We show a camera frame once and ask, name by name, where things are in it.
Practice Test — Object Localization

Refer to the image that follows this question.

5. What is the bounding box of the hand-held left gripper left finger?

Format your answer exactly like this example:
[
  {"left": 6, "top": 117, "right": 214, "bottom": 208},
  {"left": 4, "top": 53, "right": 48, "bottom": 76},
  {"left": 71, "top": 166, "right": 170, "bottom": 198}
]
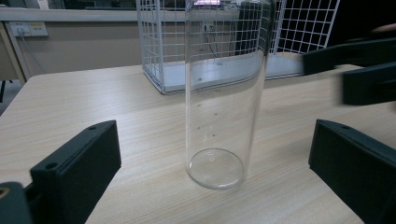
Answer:
[{"left": 30, "top": 119, "right": 122, "bottom": 224}]

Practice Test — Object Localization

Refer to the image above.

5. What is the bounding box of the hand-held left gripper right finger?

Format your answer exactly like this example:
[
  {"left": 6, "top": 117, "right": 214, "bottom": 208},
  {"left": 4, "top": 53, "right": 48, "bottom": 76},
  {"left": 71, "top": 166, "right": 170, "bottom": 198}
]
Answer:
[{"left": 307, "top": 119, "right": 396, "bottom": 224}]

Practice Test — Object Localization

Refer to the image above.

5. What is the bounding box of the tall clear glass cylinder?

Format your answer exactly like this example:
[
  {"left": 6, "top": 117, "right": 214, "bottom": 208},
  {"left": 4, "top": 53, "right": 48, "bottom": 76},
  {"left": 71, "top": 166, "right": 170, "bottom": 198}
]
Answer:
[{"left": 184, "top": 0, "right": 276, "bottom": 190}]

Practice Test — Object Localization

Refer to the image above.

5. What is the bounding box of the grey cable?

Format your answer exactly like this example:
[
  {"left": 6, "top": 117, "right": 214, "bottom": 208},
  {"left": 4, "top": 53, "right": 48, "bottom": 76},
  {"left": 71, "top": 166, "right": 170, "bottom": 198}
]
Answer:
[{"left": 18, "top": 30, "right": 48, "bottom": 73}]

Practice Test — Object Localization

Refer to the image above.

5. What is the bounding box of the black cable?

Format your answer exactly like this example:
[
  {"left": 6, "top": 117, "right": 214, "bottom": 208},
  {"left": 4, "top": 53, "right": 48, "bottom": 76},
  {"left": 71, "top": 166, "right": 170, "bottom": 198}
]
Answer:
[{"left": 204, "top": 25, "right": 220, "bottom": 61}]

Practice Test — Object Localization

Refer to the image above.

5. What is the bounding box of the white wire basket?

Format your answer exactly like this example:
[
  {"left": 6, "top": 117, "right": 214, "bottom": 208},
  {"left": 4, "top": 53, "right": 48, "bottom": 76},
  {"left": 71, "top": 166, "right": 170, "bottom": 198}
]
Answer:
[{"left": 135, "top": 0, "right": 341, "bottom": 95}]

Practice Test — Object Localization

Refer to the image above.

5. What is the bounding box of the white wall socket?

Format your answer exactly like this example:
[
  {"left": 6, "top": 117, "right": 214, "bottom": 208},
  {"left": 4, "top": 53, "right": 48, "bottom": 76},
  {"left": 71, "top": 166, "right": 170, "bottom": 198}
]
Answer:
[{"left": 8, "top": 21, "right": 50, "bottom": 38}]

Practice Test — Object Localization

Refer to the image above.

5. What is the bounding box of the grey wall trunking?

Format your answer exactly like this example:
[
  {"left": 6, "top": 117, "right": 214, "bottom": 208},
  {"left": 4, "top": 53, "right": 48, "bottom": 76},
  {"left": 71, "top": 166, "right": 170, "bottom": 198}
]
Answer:
[{"left": 0, "top": 7, "right": 140, "bottom": 22}]

